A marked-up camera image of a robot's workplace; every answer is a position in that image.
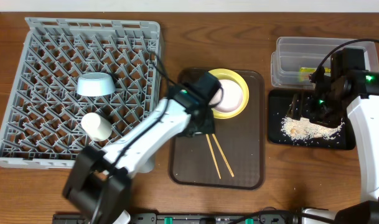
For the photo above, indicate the green snack wrapper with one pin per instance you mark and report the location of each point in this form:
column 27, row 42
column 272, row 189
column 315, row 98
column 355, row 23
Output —
column 304, row 73

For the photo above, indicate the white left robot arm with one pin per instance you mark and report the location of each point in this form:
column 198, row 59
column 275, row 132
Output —
column 99, row 184

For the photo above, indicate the grey plastic dish rack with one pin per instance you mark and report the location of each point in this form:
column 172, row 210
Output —
column 41, row 128

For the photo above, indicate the white cup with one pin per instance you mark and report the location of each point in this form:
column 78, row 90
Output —
column 96, row 127

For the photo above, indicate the leftover cooked rice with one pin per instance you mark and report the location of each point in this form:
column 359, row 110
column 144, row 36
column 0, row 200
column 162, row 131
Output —
column 303, row 130

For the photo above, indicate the light blue bowl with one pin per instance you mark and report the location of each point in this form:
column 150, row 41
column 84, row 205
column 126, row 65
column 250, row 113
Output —
column 95, row 84

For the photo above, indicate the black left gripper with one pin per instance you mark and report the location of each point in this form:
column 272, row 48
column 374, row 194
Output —
column 203, row 125

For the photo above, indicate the wooden chopstick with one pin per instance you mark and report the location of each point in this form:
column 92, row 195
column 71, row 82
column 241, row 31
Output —
column 213, row 155
column 223, row 155

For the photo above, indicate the clear plastic waste bin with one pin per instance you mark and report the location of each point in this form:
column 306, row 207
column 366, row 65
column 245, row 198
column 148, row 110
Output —
column 292, row 53

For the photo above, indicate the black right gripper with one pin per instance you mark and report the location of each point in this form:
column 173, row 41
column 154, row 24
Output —
column 305, row 111

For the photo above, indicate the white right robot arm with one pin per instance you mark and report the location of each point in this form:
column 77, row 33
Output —
column 350, row 91

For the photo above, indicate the black waste tray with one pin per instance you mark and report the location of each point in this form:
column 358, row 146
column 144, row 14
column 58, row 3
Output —
column 278, row 104

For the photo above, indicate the yellow round plate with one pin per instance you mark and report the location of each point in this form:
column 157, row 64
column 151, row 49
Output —
column 222, row 73

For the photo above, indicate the dark brown serving tray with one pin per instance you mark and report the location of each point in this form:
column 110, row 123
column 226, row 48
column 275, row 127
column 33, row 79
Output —
column 242, row 140

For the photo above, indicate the white bowl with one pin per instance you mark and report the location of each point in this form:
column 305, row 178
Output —
column 228, row 98

